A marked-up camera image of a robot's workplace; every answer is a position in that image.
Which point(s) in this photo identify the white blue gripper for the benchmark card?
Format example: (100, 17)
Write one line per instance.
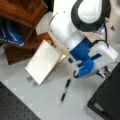
(91, 58)

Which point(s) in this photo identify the black drawer box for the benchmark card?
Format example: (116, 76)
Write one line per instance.
(106, 100)

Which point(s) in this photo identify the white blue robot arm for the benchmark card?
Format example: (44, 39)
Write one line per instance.
(69, 28)

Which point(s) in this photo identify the black pen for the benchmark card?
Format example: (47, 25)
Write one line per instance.
(65, 90)

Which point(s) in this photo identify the brown wooden shelf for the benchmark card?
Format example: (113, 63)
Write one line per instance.
(26, 14)

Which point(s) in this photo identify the blue book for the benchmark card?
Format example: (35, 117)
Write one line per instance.
(10, 33)

